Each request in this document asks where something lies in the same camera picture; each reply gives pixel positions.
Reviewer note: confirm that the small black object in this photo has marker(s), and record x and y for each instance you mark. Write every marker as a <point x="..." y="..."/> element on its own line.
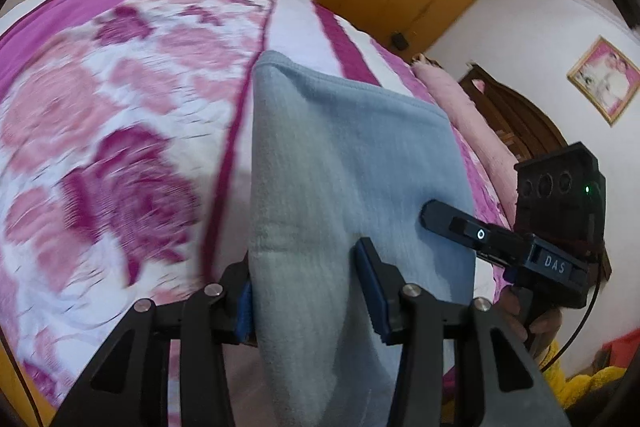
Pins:
<point x="399" y="41"/>

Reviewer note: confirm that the long pink checked pillow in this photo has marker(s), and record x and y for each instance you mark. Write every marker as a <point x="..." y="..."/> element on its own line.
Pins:
<point x="460" y="107"/>

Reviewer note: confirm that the dark wooden headboard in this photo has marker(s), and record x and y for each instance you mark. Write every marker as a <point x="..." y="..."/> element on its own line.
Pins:
<point x="525" y="117"/>

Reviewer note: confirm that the yellow fleece cloth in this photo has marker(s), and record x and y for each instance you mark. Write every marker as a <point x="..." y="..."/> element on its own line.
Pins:
<point x="575" y="387"/>

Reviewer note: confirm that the wooden bed frame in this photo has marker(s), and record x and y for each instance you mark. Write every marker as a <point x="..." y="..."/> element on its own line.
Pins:
<point x="35" y="402"/>

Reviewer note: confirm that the small pink cloth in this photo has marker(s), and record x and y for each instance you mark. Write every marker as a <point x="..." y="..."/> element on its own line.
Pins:
<point x="477" y="85"/>

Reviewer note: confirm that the red object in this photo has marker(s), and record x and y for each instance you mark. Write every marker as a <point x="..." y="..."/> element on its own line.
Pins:
<point x="622" y="344"/>

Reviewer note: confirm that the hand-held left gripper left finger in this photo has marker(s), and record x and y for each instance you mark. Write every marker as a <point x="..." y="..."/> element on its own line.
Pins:
<point x="244" y="314"/>

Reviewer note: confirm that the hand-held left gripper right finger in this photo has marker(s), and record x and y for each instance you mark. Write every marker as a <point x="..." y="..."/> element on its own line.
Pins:
<point x="372" y="302"/>

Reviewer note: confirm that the person's right hand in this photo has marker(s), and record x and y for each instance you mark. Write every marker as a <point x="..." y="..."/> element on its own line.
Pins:
<point x="512" y="314"/>

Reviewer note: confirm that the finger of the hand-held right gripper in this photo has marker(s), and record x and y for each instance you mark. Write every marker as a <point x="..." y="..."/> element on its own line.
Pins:
<point x="470" y="232"/>

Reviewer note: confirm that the pink floral bed blanket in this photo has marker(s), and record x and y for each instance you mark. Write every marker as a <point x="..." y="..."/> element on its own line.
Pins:
<point x="125" y="107"/>

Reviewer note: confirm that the grey fleece pants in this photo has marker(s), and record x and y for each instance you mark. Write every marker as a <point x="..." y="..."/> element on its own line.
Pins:
<point x="340" y="157"/>

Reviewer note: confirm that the framed wall picture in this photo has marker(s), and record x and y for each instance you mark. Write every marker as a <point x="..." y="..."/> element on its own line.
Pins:
<point x="605" y="79"/>

